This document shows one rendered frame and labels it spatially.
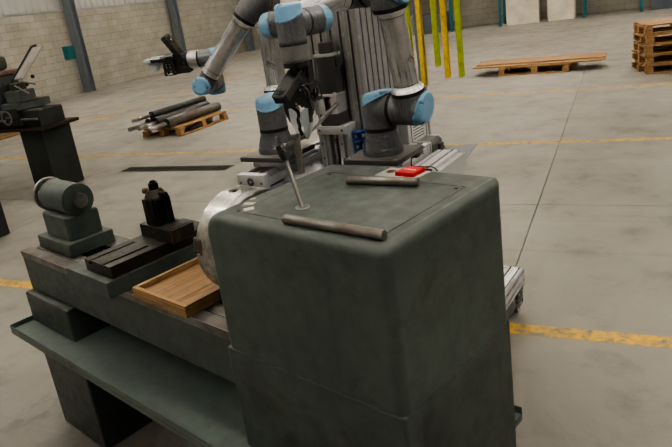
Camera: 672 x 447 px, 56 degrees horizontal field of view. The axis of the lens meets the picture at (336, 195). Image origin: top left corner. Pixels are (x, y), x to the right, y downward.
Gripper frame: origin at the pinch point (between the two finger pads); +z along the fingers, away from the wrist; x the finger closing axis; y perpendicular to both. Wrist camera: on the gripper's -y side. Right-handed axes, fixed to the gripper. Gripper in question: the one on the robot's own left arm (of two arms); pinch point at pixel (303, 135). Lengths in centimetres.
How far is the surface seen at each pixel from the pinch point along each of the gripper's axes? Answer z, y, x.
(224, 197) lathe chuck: 14.9, -12.8, 21.7
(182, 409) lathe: 84, -27, 45
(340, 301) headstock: 26, -39, -31
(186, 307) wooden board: 48, -23, 37
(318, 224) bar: 10.4, -35.6, -26.0
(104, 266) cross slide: 41, -18, 78
